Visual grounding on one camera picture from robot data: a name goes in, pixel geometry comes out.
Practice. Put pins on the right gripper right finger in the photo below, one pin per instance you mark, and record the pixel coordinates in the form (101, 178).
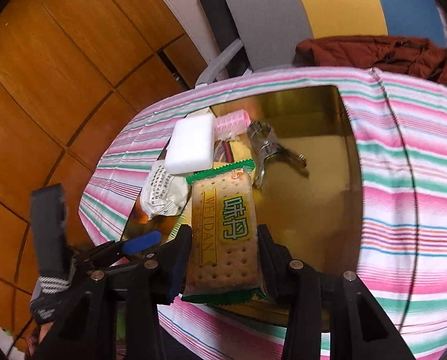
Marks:
(359, 327)

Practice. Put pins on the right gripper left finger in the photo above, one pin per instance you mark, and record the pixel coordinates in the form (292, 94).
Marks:
(85, 316)

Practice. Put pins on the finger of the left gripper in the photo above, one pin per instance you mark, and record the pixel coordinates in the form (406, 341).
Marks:
(141, 242)

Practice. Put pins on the orange white snack bag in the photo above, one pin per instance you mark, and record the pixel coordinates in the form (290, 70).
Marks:
(162, 194)

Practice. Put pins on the weidan cracker packet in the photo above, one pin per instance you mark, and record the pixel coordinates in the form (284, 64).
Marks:
(223, 267)

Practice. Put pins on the white foam block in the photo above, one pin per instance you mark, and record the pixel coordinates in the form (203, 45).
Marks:
(191, 147)

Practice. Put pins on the gold tin tray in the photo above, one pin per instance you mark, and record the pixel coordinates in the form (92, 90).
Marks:
(315, 210)

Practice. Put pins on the striped pink tablecloth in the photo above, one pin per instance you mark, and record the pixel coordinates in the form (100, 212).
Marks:
(400, 127)

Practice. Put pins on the wooden wardrobe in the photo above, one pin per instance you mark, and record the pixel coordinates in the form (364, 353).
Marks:
(72, 75)

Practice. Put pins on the dark red puffer jacket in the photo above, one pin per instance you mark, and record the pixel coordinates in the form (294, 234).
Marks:
(412, 56)

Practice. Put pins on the grey yellow blue chair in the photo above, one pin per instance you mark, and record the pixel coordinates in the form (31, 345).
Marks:
(262, 34)

